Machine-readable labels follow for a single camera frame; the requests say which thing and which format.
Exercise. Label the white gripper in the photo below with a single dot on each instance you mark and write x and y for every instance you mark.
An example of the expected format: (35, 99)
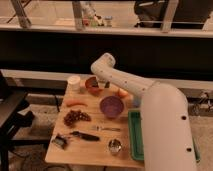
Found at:
(101, 82)

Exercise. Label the black eraser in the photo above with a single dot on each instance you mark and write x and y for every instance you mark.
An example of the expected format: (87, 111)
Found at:
(107, 85)

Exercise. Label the red bowl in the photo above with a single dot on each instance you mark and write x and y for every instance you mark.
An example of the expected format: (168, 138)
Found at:
(92, 86)

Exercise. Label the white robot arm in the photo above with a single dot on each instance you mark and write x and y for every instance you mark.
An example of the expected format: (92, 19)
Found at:
(166, 132)

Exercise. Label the purple bowl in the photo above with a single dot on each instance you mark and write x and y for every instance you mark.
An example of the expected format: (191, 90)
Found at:
(111, 106)

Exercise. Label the orange apple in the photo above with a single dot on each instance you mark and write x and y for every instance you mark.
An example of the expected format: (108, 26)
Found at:
(121, 93)

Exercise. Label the white plastic cup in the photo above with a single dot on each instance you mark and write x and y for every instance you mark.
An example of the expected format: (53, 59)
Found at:
(74, 83)

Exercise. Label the orange carrot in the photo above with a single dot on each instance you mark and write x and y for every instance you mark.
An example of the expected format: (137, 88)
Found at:
(71, 103)

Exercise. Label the bunch of dark grapes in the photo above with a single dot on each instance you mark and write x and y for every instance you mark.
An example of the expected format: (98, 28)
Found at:
(73, 116)

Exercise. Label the silver fork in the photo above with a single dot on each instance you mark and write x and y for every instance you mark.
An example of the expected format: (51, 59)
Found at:
(98, 128)

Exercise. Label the green plastic tray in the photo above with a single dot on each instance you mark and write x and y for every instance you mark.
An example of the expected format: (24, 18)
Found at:
(135, 135)

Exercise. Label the small metal cup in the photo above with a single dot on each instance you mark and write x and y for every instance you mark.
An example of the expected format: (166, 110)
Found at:
(114, 146)

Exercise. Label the black binder clip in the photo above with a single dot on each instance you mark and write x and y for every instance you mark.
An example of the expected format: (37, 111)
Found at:
(60, 141)

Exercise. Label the black chair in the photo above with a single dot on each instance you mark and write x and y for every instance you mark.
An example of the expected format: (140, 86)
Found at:
(11, 103)

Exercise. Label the black handled peeler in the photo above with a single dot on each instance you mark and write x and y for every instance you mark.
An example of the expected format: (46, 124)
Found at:
(85, 136)

